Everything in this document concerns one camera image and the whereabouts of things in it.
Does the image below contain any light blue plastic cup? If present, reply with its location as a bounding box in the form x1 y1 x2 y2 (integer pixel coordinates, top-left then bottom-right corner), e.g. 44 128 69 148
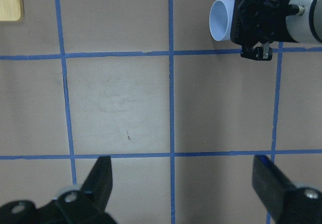
209 0 235 41

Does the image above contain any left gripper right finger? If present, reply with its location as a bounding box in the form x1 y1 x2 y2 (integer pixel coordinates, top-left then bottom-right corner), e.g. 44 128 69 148
252 155 321 223

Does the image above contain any wooden mug tree stand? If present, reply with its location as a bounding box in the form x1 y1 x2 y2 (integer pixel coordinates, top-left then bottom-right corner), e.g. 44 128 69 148
1 0 24 22

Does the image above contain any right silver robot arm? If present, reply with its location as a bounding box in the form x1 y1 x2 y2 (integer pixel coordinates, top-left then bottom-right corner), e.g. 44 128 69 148
230 0 321 61

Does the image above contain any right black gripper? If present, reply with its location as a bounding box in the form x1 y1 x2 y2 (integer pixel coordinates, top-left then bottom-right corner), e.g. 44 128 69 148
230 0 299 61

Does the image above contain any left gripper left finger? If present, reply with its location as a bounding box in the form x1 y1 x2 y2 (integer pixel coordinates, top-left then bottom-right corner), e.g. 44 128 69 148
80 156 113 214

